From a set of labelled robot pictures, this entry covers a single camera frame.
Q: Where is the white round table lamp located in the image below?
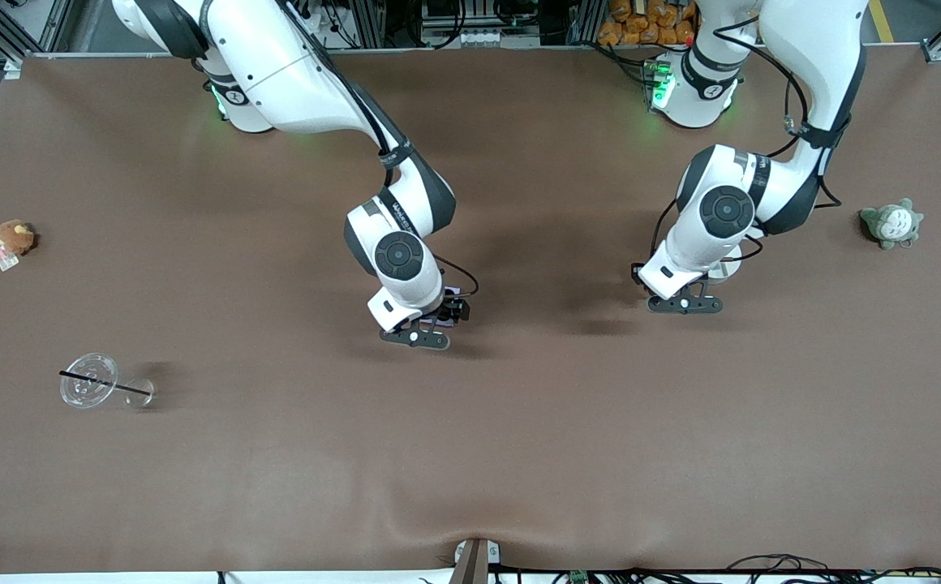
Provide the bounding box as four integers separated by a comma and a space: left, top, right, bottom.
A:
706, 235, 766, 285

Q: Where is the brown table cover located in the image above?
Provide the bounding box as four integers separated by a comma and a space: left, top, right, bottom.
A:
0, 45, 941, 575

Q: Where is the green grey plush toy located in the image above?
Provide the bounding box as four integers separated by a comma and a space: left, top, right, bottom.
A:
859, 198, 925, 251

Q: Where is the pile of orange buns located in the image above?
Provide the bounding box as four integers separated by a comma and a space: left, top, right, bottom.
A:
598, 0, 697, 46

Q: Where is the white terminal strip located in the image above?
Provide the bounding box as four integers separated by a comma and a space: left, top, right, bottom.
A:
420, 28, 546, 48

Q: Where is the black drinking straw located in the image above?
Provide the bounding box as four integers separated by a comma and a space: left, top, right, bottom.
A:
58, 370, 153, 398

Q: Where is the clear plastic cup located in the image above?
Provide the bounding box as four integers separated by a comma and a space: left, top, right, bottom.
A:
59, 352, 157, 411

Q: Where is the brown plush toy with tag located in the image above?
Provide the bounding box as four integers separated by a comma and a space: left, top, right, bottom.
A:
0, 219, 37, 273

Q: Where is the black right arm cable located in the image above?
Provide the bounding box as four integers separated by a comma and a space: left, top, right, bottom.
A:
280, 0, 479, 296

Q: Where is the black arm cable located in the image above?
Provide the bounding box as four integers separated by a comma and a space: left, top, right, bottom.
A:
631, 16, 844, 286
280, 0, 479, 296

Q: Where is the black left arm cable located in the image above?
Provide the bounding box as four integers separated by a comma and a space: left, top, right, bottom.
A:
631, 16, 844, 286

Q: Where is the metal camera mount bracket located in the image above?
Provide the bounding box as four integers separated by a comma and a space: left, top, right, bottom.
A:
449, 538, 501, 584

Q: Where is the black cable loop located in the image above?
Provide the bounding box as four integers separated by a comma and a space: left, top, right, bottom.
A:
724, 553, 830, 575

